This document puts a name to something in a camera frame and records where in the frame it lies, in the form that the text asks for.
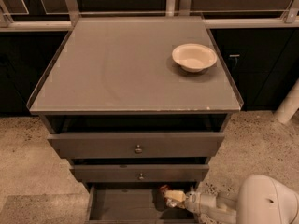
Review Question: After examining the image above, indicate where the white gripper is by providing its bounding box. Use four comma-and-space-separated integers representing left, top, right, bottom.
164, 190, 237, 224

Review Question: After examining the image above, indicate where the grey drawer cabinet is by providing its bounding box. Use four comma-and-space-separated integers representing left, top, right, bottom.
26, 15, 244, 224

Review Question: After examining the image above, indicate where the white post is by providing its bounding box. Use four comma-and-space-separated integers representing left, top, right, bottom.
274, 78, 299, 123

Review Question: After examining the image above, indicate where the white bowl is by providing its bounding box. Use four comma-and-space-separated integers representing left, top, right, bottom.
172, 44, 218, 73

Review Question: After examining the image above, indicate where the middle drawer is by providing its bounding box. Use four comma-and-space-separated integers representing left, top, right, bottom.
70, 164, 209, 183

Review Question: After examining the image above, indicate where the top drawer knob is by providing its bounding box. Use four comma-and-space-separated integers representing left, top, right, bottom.
135, 145, 143, 154

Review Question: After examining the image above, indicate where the red coke can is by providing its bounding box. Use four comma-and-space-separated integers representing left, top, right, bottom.
159, 185, 178, 208

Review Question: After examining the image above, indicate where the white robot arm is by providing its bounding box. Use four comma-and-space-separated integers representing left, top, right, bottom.
162, 175, 299, 224

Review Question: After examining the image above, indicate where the metal railing frame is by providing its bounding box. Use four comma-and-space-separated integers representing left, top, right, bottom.
1, 0, 299, 32

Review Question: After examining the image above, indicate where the top drawer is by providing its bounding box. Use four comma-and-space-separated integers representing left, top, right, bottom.
48, 132, 224, 159

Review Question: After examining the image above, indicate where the drawer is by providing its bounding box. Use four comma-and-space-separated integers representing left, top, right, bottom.
48, 132, 224, 159
84, 183, 198, 224
70, 164, 209, 183

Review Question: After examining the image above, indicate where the bottom drawer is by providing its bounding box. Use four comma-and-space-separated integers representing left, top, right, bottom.
84, 183, 198, 224

